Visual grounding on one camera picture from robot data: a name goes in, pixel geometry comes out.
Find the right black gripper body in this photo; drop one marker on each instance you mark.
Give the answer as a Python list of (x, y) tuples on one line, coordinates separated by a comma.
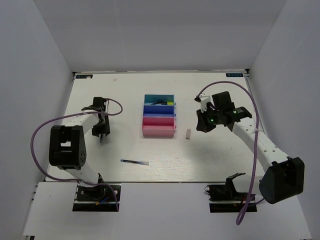
[(209, 118)]

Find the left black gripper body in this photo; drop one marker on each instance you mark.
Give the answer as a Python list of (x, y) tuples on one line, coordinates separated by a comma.
[(102, 127)]

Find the grey long eraser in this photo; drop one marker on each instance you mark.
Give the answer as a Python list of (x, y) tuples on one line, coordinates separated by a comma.
[(188, 134)]

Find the purple cap black highlighter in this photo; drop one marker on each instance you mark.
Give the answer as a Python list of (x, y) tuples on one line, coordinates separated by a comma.
[(160, 103)]

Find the blue ink pen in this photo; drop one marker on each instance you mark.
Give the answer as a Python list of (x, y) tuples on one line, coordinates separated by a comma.
[(144, 163)]

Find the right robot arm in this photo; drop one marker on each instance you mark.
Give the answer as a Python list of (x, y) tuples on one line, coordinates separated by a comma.
[(283, 175)]

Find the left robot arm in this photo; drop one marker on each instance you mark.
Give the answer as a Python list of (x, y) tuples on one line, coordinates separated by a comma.
[(67, 147)]

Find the left corner label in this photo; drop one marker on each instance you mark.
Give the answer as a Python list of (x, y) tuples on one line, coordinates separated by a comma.
[(84, 76)]

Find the corner label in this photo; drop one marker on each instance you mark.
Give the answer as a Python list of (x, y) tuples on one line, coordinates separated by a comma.
[(84, 76), (234, 75)]

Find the right corner label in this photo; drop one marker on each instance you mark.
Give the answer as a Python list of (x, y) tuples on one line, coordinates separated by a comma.
[(234, 75)]

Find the blue plastic bin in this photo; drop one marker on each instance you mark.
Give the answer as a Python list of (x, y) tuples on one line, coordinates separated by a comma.
[(159, 111)]

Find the pink plastic bin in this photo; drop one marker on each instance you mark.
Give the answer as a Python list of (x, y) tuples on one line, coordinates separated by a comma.
[(158, 127)]

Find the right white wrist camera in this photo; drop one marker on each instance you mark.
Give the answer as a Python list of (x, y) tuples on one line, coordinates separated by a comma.
[(203, 99)]

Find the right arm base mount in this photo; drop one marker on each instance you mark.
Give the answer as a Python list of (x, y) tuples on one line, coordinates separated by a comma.
[(230, 197)]

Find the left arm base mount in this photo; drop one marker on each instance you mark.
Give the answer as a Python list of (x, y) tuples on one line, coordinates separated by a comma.
[(97, 199)]

